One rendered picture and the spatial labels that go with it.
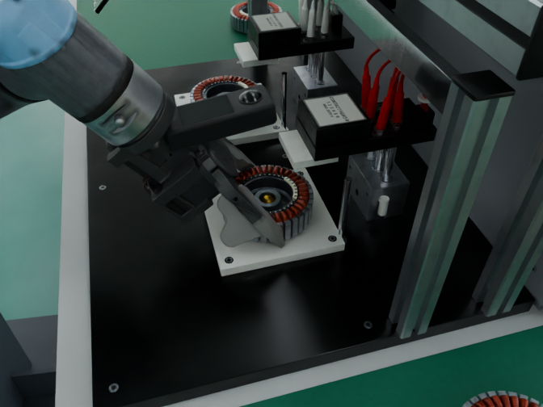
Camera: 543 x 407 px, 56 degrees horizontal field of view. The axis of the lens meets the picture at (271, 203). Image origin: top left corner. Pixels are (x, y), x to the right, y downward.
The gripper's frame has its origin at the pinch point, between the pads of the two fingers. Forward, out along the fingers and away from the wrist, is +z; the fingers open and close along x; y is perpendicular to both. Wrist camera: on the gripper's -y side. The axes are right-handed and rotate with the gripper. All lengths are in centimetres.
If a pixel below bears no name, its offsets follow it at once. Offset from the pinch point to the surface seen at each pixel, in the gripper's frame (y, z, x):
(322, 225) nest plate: -3.5, 4.4, 4.0
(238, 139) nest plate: 1.3, 1.2, -16.7
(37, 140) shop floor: 94, 30, -146
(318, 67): -14.2, 3.7, -21.7
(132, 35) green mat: 13, -4, -64
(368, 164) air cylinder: -12.1, 5.6, -0.9
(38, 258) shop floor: 91, 32, -78
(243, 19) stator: -7, 7, -58
